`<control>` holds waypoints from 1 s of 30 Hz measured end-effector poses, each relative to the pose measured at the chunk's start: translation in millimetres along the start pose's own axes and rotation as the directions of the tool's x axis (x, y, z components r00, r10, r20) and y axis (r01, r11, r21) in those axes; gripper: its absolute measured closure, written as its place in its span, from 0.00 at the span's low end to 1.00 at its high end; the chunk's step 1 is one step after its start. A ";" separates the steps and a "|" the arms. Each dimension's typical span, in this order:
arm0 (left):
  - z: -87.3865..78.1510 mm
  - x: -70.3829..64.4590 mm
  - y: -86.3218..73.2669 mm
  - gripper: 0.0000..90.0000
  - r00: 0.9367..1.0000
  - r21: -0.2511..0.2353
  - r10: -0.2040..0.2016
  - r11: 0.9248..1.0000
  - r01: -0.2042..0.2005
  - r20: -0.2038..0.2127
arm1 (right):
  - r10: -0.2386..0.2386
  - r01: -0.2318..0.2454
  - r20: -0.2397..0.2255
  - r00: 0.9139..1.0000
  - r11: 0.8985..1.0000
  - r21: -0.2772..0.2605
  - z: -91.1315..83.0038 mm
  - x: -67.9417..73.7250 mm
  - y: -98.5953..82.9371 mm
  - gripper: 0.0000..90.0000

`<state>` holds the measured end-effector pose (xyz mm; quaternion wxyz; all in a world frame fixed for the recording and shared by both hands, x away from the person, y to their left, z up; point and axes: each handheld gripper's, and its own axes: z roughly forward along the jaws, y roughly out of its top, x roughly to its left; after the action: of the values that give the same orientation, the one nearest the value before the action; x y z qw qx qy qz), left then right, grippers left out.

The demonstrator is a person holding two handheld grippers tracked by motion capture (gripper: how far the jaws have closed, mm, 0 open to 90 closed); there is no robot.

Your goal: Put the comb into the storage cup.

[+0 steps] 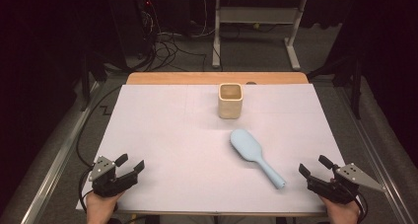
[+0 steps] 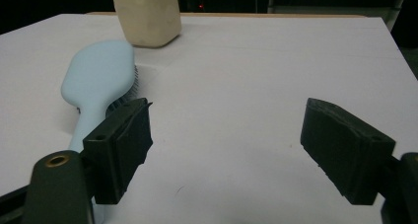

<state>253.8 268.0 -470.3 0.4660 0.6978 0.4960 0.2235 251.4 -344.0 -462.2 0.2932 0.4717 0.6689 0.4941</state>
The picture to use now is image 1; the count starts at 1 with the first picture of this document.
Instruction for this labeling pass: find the beige square cup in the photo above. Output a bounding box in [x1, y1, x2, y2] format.
[218, 82, 244, 120]

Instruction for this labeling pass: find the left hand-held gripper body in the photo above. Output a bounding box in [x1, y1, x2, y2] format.
[88, 155, 139, 198]

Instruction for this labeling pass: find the person's left hand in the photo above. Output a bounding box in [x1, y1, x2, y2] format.
[86, 190, 126, 224]

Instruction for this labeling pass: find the white table sheet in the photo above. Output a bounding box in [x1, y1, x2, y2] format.
[76, 83, 347, 215]

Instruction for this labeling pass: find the wooden table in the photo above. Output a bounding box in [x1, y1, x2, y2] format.
[126, 71, 310, 86]

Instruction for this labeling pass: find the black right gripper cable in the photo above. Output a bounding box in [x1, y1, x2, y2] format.
[355, 190, 370, 224]

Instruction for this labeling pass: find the aluminium floor rail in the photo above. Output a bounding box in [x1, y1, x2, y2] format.
[334, 85, 412, 224]
[19, 81, 101, 224]

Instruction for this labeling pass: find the light blue hairbrush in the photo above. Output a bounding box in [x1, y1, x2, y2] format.
[230, 128, 287, 190]

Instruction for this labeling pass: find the black floor cable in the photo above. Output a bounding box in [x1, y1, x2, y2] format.
[76, 85, 123, 169]

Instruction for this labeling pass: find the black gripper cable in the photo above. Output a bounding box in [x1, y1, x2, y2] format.
[78, 166, 97, 215]
[355, 190, 370, 224]

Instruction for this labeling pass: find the white metal desk frame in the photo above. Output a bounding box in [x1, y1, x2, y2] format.
[211, 0, 309, 72]

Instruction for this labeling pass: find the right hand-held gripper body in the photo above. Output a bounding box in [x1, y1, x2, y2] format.
[307, 162, 385, 205]

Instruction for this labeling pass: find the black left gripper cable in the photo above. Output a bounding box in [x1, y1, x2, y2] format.
[78, 166, 97, 215]

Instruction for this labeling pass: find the person's right hand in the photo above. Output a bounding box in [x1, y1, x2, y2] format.
[320, 196, 361, 224]

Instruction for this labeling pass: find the dark metal stand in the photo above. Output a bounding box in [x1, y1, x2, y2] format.
[79, 49, 130, 112]
[307, 50, 363, 120]

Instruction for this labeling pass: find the tangle of floor cables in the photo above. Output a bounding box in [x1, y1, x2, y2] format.
[137, 0, 209, 72]

